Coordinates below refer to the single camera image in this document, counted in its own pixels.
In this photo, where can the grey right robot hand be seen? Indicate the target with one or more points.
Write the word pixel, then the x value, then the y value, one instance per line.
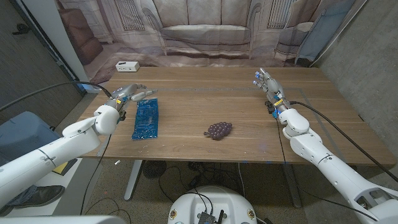
pixel 272 88

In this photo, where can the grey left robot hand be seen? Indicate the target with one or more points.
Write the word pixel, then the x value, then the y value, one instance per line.
pixel 130 91

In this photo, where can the blue gel pad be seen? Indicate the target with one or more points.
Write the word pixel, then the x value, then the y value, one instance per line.
pixel 145 119

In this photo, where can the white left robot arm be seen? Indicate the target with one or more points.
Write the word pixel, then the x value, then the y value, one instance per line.
pixel 46 155

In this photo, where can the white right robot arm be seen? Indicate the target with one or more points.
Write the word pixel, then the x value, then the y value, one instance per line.
pixel 335 174

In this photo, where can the purple toy grape bunch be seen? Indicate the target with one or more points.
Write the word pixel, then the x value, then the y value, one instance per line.
pixel 219 130

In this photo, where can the white power strip box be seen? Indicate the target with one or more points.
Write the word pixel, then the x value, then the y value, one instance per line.
pixel 127 66

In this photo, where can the black round floor fan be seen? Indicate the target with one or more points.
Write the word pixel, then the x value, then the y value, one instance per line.
pixel 154 169

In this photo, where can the white table leg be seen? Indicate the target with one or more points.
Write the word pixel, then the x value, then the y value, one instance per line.
pixel 133 180

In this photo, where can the printed sofa room backdrop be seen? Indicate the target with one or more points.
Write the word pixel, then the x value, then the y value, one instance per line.
pixel 202 31

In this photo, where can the white upright panel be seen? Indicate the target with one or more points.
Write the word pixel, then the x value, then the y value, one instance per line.
pixel 53 31

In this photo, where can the grey table leg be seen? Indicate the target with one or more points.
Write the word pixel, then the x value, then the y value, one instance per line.
pixel 292 186

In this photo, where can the yellow topped box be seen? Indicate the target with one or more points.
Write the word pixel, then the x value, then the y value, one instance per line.
pixel 60 168

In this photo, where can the blue-grey plastic bin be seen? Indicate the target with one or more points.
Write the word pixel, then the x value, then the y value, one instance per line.
pixel 25 130

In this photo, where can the white floor platform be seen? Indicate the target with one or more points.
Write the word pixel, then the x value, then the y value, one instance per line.
pixel 71 193

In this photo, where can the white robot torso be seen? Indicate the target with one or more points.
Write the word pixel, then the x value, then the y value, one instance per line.
pixel 189 205

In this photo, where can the dark shoe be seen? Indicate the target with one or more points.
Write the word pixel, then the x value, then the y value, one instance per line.
pixel 43 196

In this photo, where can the black antenna module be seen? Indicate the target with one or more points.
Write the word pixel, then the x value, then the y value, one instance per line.
pixel 208 217

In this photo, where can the person leg in jeans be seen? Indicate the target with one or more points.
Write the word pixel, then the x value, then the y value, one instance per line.
pixel 18 199

